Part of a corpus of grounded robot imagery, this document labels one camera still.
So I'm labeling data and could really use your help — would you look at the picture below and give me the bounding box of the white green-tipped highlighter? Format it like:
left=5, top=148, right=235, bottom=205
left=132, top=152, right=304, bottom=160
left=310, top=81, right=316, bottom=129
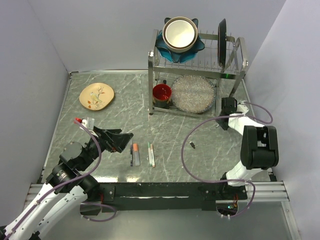
left=147, top=142, right=152, bottom=166

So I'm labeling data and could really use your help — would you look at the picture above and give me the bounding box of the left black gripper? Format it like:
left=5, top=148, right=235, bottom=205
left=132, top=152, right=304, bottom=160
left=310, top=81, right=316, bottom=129
left=78, top=125, right=133, bottom=171

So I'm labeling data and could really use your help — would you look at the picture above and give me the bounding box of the steel dish rack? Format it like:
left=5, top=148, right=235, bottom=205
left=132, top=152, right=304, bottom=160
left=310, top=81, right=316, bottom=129
left=147, top=29, right=249, bottom=118

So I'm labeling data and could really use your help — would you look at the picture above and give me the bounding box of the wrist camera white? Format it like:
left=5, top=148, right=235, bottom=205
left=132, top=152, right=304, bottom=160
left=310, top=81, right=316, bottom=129
left=74, top=117, right=95, bottom=131
left=237, top=102, right=249, bottom=116

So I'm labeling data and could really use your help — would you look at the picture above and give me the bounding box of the white marker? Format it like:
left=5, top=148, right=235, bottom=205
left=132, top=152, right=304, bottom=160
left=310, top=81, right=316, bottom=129
left=150, top=143, right=156, bottom=168

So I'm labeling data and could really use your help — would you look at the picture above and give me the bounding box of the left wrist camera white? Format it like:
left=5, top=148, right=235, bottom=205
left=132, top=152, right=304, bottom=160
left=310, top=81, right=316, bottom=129
left=74, top=117, right=95, bottom=131

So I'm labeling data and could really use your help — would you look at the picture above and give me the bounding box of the yellow bird-pattern plate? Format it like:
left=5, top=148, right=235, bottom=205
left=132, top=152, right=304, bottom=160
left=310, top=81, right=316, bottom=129
left=79, top=83, right=115, bottom=111

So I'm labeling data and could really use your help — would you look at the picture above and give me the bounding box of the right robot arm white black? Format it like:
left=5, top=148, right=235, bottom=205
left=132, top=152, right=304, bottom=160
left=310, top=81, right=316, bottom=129
left=216, top=97, right=279, bottom=199

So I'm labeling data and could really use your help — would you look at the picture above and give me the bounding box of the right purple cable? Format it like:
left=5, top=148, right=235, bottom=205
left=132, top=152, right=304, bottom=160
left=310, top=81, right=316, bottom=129
left=180, top=101, right=274, bottom=218

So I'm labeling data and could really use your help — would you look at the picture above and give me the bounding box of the red black mug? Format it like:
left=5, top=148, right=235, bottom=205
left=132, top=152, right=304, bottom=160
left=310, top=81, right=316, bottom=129
left=152, top=80, right=172, bottom=109

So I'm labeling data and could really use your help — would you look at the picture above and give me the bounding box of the large orange marker cap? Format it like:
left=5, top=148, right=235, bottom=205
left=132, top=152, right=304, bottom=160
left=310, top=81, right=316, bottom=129
left=132, top=143, right=139, bottom=152

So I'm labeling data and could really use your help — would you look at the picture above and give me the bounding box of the blue petal-shaped bowl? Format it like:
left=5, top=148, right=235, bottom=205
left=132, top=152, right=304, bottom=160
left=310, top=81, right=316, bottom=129
left=155, top=16, right=205, bottom=63

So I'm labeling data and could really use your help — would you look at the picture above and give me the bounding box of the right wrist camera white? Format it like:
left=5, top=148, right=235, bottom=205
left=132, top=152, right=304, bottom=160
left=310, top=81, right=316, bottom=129
left=237, top=102, right=249, bottom=116

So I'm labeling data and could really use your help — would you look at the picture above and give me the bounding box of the black plate upright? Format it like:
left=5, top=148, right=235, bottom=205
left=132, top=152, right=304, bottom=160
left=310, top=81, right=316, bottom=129
left=217, top=18, right=227, bottom=69

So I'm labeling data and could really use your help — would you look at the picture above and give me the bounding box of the grey marker orange tip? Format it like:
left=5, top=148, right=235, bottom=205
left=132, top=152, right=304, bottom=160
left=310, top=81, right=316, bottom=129
left=133, top=150, right=141, bottom=167

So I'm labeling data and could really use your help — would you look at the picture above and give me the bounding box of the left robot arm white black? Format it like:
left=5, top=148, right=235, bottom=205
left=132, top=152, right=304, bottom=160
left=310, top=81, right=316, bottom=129
left=0, top=126, right=134, bottom=240

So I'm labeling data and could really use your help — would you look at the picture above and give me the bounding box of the dark blue pen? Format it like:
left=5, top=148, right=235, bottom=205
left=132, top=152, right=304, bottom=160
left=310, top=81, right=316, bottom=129
left=130, top=140, right=133, bottom=167

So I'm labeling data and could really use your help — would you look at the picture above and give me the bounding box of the cream bowl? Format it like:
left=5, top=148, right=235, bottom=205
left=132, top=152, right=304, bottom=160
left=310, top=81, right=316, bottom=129
left=162, top=16, right=198, bottom=53

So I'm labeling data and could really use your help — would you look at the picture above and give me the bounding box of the speckled grey plate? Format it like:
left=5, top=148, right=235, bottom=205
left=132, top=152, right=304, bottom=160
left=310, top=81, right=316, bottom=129
left=170, top=75, right=217, bottom=114

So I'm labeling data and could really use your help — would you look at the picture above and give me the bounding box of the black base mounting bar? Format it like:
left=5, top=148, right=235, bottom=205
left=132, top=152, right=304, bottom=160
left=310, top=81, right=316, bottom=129
left=85, top=182, right=248, bottom=211

